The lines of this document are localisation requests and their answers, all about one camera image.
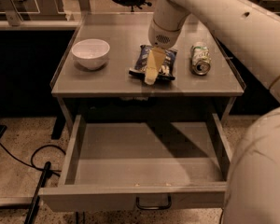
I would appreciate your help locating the grey cabinet table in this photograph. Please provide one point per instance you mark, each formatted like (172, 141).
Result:
(125, 33)

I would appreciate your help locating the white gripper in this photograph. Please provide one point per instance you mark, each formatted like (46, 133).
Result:
(160, 36)

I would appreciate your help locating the open grey top drawer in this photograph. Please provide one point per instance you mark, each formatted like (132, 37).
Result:
(108, 165)

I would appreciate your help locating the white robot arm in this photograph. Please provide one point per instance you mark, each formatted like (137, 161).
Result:
(252, 34)

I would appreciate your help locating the green white soda can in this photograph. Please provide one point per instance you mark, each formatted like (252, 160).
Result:
(200, 61)

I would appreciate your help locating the white ceramic bowl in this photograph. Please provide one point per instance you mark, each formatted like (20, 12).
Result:
(91, 53)

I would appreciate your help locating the black pole on floor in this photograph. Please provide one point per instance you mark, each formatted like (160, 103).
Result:
(30, 217)

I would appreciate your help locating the blue chip bag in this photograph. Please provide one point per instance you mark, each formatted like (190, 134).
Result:
(167, 66)

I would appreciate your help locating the white horizontal rail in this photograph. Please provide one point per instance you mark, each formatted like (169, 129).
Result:
(39, 25)

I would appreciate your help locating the black drawer handle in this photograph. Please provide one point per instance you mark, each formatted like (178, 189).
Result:
(153, 204)

